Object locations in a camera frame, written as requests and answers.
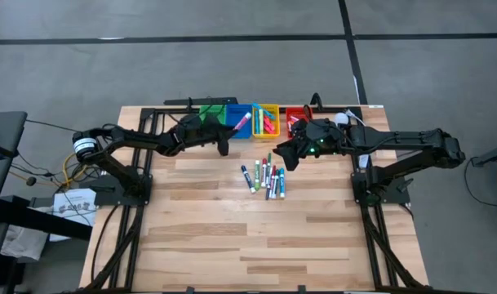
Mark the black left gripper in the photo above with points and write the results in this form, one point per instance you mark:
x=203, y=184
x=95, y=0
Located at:
x=191, y=139

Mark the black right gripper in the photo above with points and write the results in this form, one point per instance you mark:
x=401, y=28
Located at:
x=317, y=139

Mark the purple cap whiteboard marker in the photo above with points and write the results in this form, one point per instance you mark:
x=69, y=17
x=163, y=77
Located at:
x=290, y=128

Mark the pink highlighter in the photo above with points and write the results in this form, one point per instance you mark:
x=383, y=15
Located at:
x=268, y=121
x=269, y=129

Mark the pink cap whiteboard marker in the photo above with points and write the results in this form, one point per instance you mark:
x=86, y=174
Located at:
x=293, y=119

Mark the blue highlighter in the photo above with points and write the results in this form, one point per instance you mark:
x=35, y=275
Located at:
x=264, y=111
x=256, y=122

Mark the light green highlighter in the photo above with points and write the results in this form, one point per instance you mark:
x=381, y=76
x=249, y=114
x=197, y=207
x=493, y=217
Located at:
x=261, y=122

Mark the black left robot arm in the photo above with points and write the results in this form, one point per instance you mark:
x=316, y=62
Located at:
x=130, y=136

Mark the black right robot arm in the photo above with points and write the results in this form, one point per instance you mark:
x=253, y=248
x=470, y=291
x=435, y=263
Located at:
x=395, y=136

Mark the yellow plastic basket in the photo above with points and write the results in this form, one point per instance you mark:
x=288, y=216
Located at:
x=278, y=130

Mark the green plastic basket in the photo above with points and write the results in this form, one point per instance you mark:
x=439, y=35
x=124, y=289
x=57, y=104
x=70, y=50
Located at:
x=211, y=110

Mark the blue plastic basket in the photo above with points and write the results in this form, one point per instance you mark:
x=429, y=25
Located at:
x=233, y=110

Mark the maroon cap whiteboard marker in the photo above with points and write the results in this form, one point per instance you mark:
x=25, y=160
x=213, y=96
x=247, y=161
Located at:
x=273, y=173

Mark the black mounting bar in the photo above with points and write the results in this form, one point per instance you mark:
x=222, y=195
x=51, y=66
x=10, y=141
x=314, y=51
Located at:
x=207, y=101

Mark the red plastic basket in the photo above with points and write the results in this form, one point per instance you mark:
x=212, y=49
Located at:
x=299, y=111

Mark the black table clamp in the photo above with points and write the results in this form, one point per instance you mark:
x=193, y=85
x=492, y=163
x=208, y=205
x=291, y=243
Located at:
x=189, y=290
x=189, y=102
x=301, y=289
x=313, y=100

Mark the black cap whiteboard marker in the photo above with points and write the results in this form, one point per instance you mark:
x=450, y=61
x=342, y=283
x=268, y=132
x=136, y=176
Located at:
x=268, y=192

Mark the white printed paper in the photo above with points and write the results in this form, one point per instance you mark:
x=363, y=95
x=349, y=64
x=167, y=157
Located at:
x=74, y=204

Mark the black metal beam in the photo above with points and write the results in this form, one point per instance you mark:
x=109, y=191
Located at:
x=40, y=218

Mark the black stand leg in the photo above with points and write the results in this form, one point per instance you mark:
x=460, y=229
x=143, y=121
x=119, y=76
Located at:
x=493, y=156

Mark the white plastic bag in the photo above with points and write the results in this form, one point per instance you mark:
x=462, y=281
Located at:
x=25, y=243

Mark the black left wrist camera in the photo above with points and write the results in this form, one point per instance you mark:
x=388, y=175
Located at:
x=189, y=122

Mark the black aluminium table frame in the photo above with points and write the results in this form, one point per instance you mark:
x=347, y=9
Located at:
x=162, y=110

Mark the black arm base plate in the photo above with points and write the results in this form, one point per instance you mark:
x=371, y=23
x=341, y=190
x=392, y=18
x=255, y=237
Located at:
x=395, y=199
x=105, y=196

